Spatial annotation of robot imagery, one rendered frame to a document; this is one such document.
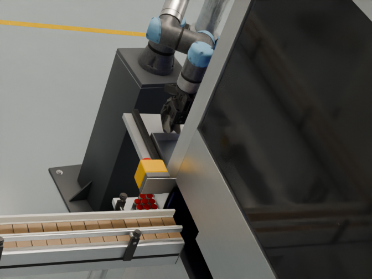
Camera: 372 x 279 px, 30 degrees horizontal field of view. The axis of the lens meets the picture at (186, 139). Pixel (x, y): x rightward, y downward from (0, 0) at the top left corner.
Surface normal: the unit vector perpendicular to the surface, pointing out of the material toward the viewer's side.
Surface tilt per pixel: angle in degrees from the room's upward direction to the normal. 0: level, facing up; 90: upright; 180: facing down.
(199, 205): 90
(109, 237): 0
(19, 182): 0
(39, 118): 0
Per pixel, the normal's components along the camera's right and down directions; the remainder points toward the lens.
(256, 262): -0.89, -0.01
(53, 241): 0.31, -0.75
